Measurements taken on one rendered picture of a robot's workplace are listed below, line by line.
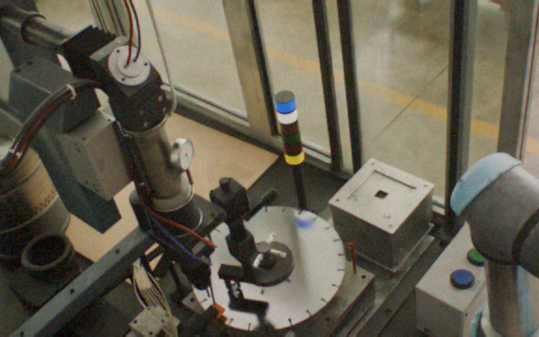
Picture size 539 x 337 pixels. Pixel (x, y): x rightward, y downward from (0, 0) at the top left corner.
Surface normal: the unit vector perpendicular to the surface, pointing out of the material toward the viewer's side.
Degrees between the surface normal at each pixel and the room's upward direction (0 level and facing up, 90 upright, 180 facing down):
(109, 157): 90
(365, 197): 0
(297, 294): 0
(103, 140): 90
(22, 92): 59
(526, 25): 90
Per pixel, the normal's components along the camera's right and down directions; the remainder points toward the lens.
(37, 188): 0.85, 0.25
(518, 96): -0.64, 0.59
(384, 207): -0.15, -0.73
